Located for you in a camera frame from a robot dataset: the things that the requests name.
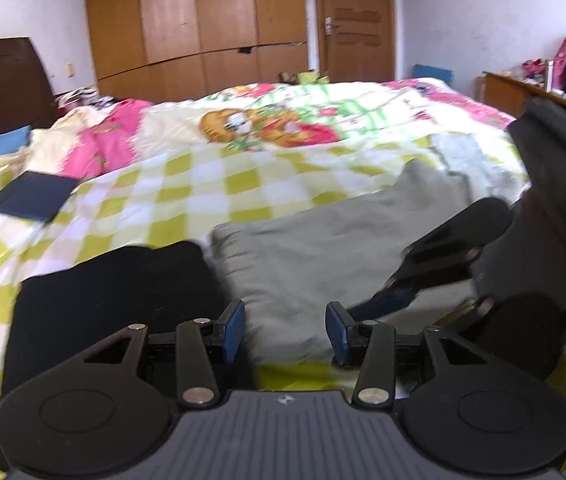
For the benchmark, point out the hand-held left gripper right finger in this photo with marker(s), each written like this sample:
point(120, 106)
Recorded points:
point(337, 332)

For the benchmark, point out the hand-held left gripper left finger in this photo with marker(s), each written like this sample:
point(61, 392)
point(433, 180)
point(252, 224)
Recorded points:
point(233, 332)

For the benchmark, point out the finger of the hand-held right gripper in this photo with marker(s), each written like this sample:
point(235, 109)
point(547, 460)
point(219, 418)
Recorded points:
point(388, 300)
point(475, 312)

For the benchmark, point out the grey pants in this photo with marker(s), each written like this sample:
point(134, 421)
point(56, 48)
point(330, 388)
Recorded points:
point(313, 260)

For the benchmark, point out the black pants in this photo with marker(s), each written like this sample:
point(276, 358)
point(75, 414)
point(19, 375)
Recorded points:
point(113, 290)

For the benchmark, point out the white cloth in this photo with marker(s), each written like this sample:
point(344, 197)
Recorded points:
point(473, 165)

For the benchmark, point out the wooden desk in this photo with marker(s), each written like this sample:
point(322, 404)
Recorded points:
point(505, 92)

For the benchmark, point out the checked cartoon printed blanket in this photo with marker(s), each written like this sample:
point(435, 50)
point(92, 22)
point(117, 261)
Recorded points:
point(243, 170)

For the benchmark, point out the green item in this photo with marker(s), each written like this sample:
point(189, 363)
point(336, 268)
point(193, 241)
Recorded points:
point(313, 78)

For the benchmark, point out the pink and cream quilt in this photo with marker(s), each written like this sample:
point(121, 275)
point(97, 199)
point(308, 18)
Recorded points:
point(98, 135)

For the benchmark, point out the dark blue notebook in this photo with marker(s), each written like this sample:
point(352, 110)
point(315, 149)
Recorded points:
point(30, 196)

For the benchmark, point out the striped bag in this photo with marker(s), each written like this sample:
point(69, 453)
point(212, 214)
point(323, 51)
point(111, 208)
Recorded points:
point(80, 96)

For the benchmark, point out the wooden door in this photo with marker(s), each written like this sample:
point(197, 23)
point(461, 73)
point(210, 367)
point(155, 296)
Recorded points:
point(358, 15)

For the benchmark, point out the wooden wardrobe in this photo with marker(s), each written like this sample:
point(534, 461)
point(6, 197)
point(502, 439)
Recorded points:
point(188, 15)

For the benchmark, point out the wall socket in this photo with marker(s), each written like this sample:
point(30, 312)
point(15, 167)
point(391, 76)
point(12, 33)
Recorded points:
point(69, 70)

